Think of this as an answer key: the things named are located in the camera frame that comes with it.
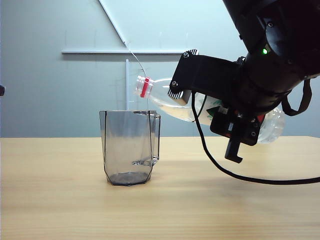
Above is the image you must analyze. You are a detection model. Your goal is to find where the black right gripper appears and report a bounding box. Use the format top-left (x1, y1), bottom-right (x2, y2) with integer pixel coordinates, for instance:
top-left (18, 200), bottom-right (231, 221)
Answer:
top-left (209, 99), bottom-right (264, 164)

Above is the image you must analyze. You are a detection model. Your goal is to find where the Nongfu Spring water bottle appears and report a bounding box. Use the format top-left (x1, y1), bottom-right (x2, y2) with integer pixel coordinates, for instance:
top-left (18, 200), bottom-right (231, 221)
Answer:
top-left (133, 74), bottom-right (286, 145)

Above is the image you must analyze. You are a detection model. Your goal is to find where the transparent grey plastic mug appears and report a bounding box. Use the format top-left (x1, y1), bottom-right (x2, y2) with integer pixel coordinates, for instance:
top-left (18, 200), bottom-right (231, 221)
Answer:
top-left (99, 109), bottom-right (162, 187)

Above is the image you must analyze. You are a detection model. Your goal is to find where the thin white vertical bar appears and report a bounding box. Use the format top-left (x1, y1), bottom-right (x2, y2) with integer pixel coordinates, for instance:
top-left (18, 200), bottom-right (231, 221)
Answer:
top-left (124, 58), bottom-right (131, 111)

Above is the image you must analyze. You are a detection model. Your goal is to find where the long white horizontal bar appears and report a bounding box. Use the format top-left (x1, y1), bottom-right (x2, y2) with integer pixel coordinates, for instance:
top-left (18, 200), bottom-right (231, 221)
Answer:
top-left (61, 48), bottom-right (187, 56)

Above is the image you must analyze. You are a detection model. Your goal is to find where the white diagonal bar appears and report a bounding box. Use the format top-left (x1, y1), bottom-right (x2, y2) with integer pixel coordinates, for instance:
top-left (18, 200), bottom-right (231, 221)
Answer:
top-left (97, 0), bottom-right (130, 47)

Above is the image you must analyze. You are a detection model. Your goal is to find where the long black camera cable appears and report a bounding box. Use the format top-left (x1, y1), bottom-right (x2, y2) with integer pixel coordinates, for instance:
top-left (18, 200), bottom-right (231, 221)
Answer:
top-left (190, 91), bottom-right (320, 186)

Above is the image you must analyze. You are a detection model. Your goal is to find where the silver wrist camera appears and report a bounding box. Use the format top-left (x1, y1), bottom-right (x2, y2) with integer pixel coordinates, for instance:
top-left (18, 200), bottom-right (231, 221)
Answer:
top-left (167, 48), bottom-right (200, 106)

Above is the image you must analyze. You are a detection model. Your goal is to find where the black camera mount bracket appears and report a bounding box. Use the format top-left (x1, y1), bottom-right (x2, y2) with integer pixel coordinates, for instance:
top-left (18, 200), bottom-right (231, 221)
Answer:
top-left (171, 53), bottom-right (241, 101)

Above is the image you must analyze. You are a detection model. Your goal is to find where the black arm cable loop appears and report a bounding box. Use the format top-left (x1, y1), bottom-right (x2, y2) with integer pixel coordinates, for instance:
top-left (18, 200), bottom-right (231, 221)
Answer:
top-left (281, 77), bottom-right (313, 117)

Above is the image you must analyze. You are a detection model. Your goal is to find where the thin curved white wire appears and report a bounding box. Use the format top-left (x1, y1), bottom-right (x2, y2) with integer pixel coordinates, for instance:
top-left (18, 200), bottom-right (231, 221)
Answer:
top-left (127, 43), bottom-right (148, 78)

